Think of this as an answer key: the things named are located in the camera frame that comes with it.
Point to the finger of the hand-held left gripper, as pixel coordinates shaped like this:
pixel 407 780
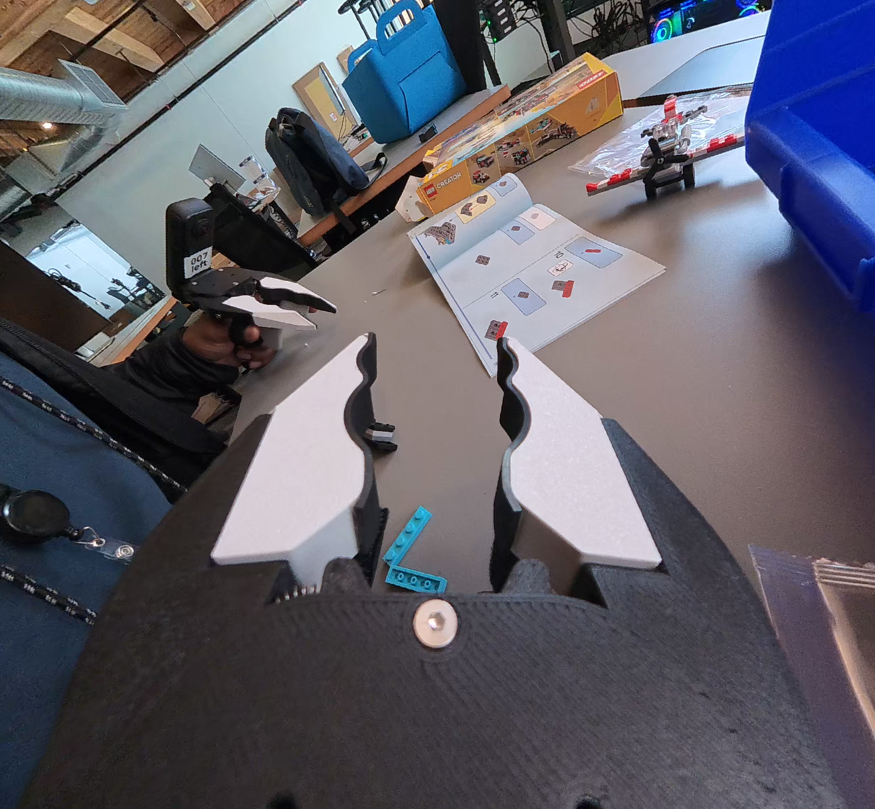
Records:
pixel 290 291
pixel 270 313

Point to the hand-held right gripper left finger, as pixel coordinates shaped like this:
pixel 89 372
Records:
pixel 301 467

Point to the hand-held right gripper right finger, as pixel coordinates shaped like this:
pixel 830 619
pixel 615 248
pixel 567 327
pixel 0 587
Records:
pixel 574 474

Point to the long teal toy plate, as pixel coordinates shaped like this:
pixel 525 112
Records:
pixel 409 535
pixel 415 578

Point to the blue plastic bin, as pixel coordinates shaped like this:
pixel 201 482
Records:
pixel 813 105

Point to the person's left forearm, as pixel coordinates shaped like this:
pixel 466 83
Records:
pixel 137 385

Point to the grey desk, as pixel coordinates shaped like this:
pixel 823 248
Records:
pixel 683 399

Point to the wood-edged desk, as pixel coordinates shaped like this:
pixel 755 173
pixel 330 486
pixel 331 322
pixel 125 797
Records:
pixel 471 105

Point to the person's left hand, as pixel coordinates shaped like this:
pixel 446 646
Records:
pixel 208 344

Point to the grey laptop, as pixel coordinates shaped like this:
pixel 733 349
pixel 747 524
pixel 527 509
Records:
pixel 213 165

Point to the black and grey brick assembly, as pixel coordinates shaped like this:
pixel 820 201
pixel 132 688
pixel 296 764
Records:
pixel 381 436

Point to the dark blue backpack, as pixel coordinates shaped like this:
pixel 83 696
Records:
pixel 307 159

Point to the wood-framed board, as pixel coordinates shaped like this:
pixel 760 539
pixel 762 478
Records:
pixel 321 94

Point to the instruction booklet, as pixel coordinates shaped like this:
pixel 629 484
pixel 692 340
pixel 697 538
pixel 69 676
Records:
pixel 547 262

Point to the blue felt tote bag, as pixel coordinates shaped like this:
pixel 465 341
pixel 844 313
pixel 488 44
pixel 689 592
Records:
pixel 403 84

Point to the black badge reel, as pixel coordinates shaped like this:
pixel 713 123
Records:
pixel 31 513

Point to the yellow toy set box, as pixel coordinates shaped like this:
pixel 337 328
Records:
pixel 547 118

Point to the person's blue jacket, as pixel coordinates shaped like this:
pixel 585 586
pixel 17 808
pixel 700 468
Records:
pixel 55 672

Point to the black divider panel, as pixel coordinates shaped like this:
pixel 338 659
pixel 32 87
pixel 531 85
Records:
pixel 461 16

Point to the red and grey toy airplane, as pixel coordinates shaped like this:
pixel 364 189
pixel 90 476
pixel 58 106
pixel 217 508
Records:
pixel 666 153

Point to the metal air duct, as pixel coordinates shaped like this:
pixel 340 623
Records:
pixel 48 94

